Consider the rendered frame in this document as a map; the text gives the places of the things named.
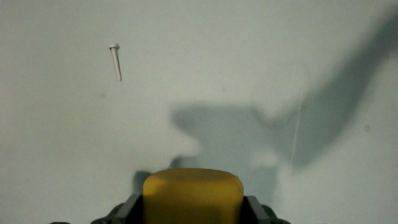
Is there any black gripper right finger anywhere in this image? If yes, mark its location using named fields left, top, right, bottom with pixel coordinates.
left=243, top=196, right=291, bottom=224

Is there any silver wood screw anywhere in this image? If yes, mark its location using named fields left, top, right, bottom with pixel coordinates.
left=107, top=44, right=121, bottom=81

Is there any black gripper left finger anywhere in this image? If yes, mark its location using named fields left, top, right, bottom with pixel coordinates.
left=90, top=195, right=143, bottom=224

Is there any yellow door knob with grey spindle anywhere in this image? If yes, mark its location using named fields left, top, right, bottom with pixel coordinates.
left=142, top=168, right=244, bottom=224

